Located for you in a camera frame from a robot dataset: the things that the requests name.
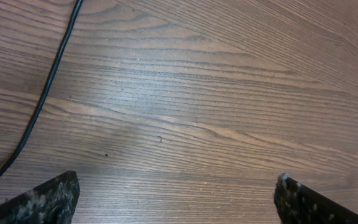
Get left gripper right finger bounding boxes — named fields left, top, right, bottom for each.
left=273, top=173, right=358, bottom=224

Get black cable silver connector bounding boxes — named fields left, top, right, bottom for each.
left=0, top=0, right=83, bottom=178

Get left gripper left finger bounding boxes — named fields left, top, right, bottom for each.
left=0, top=170, right=80, bottom=224

